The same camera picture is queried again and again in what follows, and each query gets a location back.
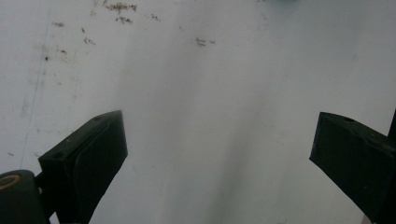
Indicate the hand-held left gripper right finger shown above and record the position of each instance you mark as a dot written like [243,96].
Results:
[355,155]

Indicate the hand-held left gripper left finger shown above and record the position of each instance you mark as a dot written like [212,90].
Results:
[84,165]

